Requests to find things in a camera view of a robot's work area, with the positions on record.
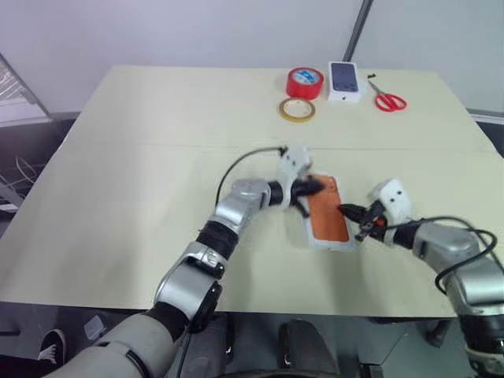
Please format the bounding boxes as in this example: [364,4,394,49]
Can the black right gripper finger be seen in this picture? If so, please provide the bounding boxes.
[337,203,370,224]
[354,223,374,243]

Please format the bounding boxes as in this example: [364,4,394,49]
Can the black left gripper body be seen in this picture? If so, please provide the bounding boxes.
[288,178,313,209]

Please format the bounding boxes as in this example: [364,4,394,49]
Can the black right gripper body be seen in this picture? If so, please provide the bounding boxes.
[362,199,390,239]

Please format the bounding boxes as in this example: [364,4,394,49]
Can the orange smartphone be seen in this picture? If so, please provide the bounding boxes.
[306,175,352,243]

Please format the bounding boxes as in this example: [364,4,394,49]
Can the white phone box base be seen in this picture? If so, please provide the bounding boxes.
[299,170,358,254]

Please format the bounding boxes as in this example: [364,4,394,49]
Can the white boxed phone package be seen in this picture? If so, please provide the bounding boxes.
[326,60,365,105]

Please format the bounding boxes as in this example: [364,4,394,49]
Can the yellow clear tape roll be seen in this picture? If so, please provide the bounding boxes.
[280,97,317,124]

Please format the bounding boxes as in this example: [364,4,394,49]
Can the red tape roll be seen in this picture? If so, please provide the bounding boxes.
[285,67,325,100]

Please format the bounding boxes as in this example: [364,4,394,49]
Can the dark shoe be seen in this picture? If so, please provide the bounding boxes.
[424,317,453,348]

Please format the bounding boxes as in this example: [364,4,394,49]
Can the small white floor tag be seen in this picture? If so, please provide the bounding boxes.
[83,316,106,340]

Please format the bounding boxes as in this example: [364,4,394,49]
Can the black and white sneaker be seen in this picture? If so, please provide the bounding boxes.
[38,328,67,364]

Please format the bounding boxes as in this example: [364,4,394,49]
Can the grey framed glass panel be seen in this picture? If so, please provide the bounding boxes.
[0,52,54,128]

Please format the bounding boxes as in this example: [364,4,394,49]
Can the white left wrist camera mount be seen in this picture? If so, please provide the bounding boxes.
[276,145,315,209]

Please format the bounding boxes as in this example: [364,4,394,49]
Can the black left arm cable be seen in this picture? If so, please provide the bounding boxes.
[216,146,287,206]

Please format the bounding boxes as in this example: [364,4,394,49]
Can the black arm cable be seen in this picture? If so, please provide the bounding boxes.
[216,146,287,206]
[387,214,500,295]

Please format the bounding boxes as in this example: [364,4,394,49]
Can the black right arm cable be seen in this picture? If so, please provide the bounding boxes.
[387,214,500,295]

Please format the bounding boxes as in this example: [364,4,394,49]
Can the red handled scissors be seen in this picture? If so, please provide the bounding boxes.
[367,80,408,114]

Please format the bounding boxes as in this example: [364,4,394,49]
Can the grey metal post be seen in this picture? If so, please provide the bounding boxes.
[341,0,376,64]

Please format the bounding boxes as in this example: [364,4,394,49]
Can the loose white cables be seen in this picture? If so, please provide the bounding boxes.
[0,154,39,216]

